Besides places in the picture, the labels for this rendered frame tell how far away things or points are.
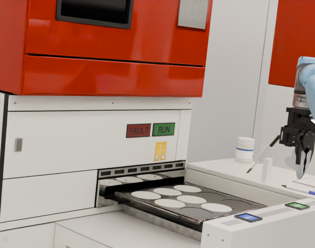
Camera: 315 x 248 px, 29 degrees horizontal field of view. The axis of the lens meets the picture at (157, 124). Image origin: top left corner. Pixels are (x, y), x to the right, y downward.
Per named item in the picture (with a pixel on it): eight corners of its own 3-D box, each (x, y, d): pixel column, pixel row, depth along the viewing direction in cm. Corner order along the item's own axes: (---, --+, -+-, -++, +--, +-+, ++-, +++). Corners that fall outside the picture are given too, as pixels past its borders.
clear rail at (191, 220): (113, 195, 206) (113, 191, 206) (116, 195, 207) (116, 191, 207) (198, 225, 181) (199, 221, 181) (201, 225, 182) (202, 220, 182)
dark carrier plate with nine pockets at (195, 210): (119, 194, 207) (119, 192, 206) (185, 184, 232) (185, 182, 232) (198, 222, 184) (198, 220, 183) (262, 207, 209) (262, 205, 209)
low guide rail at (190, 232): (122, 212, 212) (123, 203, 211) (126, 211, 213) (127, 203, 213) (241, 257, 178) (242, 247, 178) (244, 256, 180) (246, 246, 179)
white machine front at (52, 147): (-6, 229, 181) (4, 93, 176) (177, 198, 240) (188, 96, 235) (0, 232, 179) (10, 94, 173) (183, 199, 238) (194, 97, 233)
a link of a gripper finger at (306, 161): (290, 174, 192) (294, 145, 191) (307, 178, 188) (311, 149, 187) (285, 175, 189) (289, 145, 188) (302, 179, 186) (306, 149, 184)
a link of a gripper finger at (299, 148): (300, 163, 186) (303, 134, 185) (305, 164, 185) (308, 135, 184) (292, 164, 183) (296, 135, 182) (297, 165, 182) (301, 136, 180)
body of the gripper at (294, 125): (290, 144, 192) (296, 106, 191) (315, 149, 187) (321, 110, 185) (277, 145, 187) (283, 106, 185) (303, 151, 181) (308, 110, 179)
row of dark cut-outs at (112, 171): (97, 177, 204) (98, 170, 204) (183, 167, 237) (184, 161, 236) (98, 177, 204) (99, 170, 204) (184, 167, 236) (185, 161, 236)
